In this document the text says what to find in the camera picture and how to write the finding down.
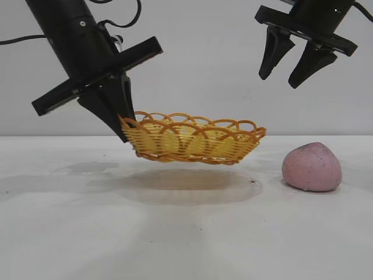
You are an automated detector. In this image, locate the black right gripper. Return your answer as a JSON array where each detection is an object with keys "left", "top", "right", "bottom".
[{"left": 255, "top": 0, "right": 358, "bottom": 88}]

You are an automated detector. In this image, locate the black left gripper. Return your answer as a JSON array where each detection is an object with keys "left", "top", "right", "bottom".
[{"left": 31, "top": 11, "right": 163, "bottom": 144}]

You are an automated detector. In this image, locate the yellow woven plastic basket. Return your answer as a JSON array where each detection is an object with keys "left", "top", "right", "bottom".
[{"left": 118, "top": 110, "right": 268, "bottom": 166}]

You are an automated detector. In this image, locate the pink speckled peach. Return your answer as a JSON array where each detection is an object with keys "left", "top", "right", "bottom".
[{"left": 281, "top": 142, "right": 342, "bottom": 193}]

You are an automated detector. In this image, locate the thin black cable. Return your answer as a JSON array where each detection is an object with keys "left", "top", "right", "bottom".
[
  {"left": 0, "top": 34, "right": 47, "bottom": 46},
  {"left": 354, "top": 0, "right": 373, "bottom": 16},
  {"left": 90, "top": 0, "right": 142, "bottom": 29}
]

